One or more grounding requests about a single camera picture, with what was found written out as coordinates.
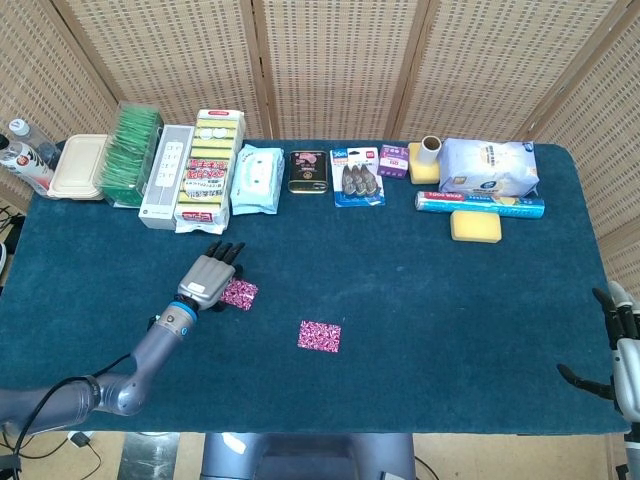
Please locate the light blue wet wipes pack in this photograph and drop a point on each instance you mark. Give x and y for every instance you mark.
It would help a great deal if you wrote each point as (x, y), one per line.
(256, 180)

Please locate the grey robot torso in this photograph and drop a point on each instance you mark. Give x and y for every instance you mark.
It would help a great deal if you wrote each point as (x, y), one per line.
(300, 455)

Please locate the beige lidded lunch box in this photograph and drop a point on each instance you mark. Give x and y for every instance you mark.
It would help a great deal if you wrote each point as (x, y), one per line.
(77, 167)

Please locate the white power strip box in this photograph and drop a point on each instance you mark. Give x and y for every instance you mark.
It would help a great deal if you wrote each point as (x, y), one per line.
(162, 190)

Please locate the large white tissue pack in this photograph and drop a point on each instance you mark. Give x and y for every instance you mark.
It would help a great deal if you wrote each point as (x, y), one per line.
(490, 167)

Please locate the yellow sponge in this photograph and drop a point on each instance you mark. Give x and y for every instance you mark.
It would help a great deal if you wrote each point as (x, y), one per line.
(422, 172)
(475, 226)

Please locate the pink patterned packet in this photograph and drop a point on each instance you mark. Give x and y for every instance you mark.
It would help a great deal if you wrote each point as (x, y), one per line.
(242, 295)

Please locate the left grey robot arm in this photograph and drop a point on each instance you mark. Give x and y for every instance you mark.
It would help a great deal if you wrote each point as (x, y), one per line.
(150, 350)

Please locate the woven rattan screen panel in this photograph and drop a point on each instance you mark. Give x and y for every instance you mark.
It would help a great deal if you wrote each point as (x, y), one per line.
(600, 150)
(30, 75)
(340, 60)
(500, 60)
(175, 60)

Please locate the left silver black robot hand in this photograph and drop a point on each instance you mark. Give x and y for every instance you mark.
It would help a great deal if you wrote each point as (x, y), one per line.
(207, 280)

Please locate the white labelled drink bottle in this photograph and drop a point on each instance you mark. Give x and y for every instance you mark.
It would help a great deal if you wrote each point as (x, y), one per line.
(25, 165)

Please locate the gold black meat tin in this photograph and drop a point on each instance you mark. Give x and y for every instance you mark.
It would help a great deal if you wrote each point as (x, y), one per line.
(307, 172)

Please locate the grey metal base plate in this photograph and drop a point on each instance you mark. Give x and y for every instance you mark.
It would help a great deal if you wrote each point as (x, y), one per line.
(150, 457)

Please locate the yellow sponge multipack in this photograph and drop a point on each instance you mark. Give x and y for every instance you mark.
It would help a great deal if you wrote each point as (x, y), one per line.
(207, 175)

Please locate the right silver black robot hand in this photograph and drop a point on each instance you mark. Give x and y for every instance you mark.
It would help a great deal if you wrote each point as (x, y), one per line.
(627, 370)

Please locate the teal felt table cover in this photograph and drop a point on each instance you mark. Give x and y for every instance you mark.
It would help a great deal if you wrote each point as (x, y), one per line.
(400, 300)

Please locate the black power adapter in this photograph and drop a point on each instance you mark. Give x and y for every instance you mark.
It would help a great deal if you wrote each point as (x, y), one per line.
(80, 440)

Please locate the small purple box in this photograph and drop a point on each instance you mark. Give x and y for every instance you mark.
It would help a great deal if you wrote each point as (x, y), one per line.
(394, 162)

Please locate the clear box green tea bags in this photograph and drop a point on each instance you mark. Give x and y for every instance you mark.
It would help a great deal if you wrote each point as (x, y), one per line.
(127, 160)

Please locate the white paper roll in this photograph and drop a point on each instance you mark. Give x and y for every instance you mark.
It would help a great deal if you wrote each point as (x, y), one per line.
(431, 152)

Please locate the blue food wrap roll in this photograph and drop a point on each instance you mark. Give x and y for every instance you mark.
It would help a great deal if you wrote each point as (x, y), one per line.
(480, 205)

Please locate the clear water bottle white cap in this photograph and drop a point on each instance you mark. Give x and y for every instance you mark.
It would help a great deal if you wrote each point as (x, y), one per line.
(32, 137)

